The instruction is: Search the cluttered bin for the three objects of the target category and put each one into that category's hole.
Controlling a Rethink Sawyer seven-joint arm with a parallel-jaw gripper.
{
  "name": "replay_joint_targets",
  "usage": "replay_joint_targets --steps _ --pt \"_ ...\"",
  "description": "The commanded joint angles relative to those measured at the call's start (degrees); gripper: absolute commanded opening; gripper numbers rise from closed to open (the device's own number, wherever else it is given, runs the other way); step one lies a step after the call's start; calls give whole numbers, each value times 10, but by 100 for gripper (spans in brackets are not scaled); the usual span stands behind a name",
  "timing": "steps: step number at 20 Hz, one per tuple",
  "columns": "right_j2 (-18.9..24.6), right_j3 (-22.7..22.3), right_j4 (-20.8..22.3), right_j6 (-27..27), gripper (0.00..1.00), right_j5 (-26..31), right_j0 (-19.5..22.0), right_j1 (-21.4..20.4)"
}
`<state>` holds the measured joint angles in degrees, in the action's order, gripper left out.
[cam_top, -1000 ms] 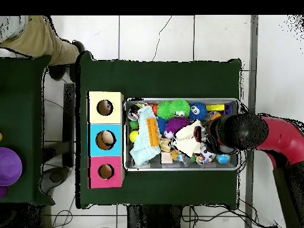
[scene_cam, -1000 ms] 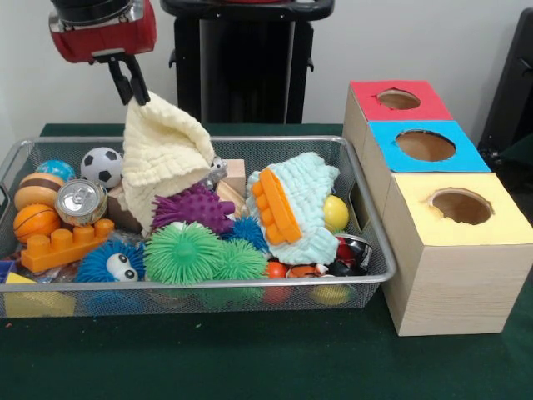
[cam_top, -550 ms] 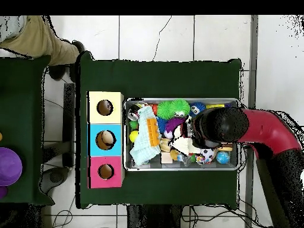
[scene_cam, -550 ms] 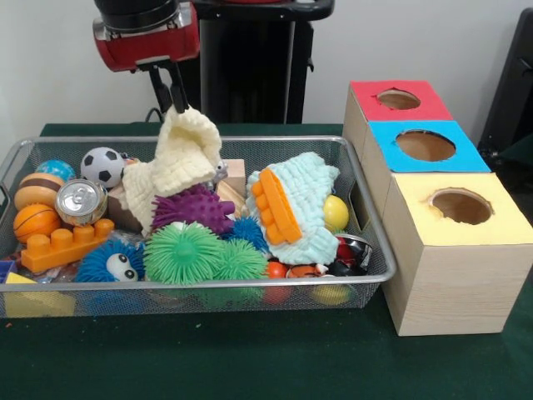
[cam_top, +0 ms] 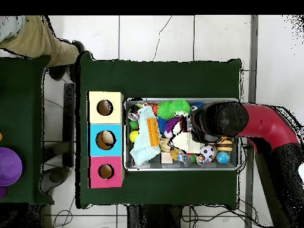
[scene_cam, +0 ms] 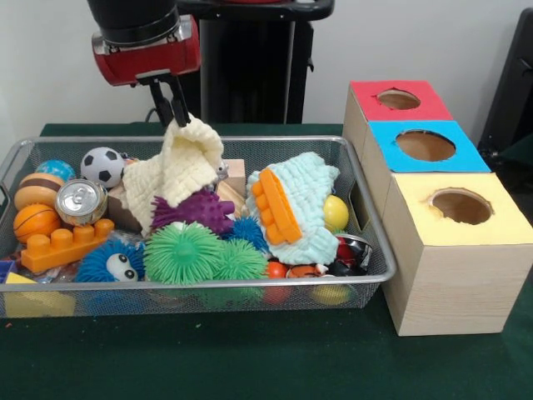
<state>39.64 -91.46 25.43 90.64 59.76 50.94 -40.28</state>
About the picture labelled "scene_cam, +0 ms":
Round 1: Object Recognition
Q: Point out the silver drink can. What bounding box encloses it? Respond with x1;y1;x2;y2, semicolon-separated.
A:
54;178;109;228

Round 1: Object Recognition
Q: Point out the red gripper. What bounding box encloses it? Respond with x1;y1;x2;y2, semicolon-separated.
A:
92;14;202;128

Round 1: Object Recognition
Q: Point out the light blue knitted cloth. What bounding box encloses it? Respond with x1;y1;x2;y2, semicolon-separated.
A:
244;152;341;266

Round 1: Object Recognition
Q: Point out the black stand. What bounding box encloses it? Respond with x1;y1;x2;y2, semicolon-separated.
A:
477;7;533;158

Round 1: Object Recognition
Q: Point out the silver mesh bin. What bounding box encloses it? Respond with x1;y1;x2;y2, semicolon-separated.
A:
0;135;397;320

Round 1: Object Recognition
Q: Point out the wooden box with three holes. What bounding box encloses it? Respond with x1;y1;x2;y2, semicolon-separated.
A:
341;79;533;337

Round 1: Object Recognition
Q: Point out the small soccer ball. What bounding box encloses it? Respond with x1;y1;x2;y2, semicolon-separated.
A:
80;147;127;187

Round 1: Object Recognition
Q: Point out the cream knitted cloth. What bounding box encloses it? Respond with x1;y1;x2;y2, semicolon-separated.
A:
122;117;225;237

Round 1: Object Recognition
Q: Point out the long orange building block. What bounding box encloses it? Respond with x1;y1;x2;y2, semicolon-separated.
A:
20;218;116;274

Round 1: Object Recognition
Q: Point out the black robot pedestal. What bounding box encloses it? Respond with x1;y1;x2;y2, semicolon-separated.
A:
177;0;336;124

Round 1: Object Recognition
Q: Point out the large green spiky ball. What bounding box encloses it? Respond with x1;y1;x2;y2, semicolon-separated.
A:
143;222;228;287

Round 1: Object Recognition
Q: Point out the orange plastic building block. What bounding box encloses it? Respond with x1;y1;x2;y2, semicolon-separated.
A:
251;168;303;245

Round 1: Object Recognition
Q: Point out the purple spiky toy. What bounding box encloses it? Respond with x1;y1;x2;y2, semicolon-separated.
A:
150;189;237;238

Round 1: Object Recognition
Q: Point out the dark green table cloth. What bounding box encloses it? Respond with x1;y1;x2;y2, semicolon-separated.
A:
499;137;533;168
0;122;533;400

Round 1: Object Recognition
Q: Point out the blue spiky ball with eyes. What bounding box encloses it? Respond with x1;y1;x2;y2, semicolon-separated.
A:
76;240;147;283

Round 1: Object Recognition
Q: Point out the yellow ball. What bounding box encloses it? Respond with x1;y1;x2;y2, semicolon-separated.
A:
322;194;350;233

